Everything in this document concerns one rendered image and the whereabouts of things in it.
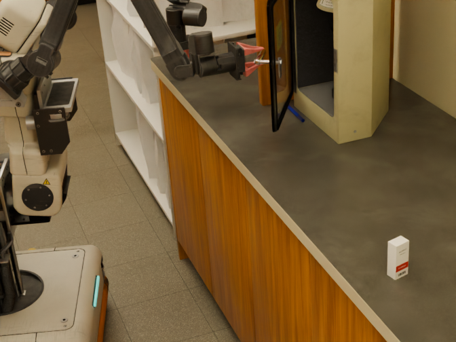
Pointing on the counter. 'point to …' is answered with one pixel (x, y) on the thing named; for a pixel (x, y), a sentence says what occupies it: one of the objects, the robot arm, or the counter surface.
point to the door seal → (275, 66)
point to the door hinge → (293, 46)
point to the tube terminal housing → (355, 71)
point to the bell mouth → (325, 5)
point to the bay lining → (313, 44)
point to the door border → (273, 72)
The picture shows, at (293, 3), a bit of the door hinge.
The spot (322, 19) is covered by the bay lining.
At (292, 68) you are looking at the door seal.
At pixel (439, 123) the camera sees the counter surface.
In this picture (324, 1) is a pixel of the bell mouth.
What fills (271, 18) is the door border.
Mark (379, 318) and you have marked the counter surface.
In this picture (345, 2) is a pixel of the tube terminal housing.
